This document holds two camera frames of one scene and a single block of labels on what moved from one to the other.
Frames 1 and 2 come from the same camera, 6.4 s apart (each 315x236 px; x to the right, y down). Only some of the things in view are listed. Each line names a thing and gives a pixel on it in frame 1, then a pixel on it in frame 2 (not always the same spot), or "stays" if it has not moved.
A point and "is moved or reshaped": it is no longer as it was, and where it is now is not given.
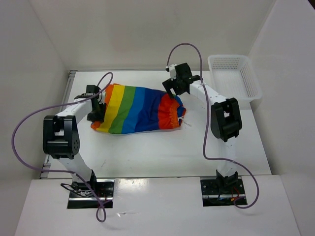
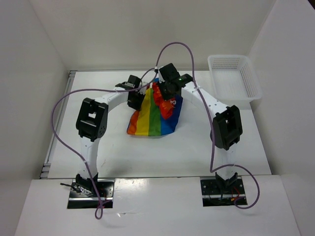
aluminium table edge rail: [45, 174] stays
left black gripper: [100, 117] -> [137, 106]
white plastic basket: [234, 76] stays
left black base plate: [97, 193] stays
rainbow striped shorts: [131, 109] is moved or reshaped
